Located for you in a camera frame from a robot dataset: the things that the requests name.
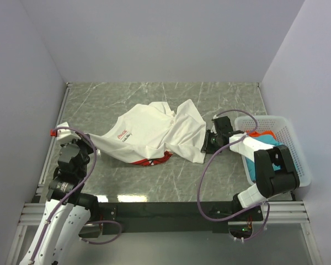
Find orange t-shirt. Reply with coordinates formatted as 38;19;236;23
249;130;276;139

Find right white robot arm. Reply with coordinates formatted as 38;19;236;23
201;116;300;220

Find white plastic laundry basket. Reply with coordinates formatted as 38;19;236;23
234;115;312;187

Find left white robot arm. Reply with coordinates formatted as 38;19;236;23
21;136;100;264

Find white red-print t-shirt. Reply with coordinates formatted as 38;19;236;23
90;99;206;166

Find blue t-shirt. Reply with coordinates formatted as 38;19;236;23
245;135;287;188

